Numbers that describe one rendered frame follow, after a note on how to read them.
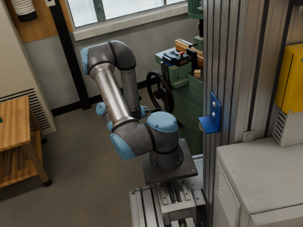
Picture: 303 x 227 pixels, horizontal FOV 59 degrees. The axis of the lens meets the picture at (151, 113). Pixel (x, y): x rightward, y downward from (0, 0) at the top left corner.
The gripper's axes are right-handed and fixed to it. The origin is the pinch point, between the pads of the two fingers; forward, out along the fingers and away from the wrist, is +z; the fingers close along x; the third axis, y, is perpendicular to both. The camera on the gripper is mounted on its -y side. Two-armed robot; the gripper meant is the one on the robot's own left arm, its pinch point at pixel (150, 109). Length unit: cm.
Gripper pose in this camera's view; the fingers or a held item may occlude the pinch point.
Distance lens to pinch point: 169.4
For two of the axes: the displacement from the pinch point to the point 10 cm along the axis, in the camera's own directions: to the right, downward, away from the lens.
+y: -3.3, 8.7, 3.6
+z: 7.9, 0.5, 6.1
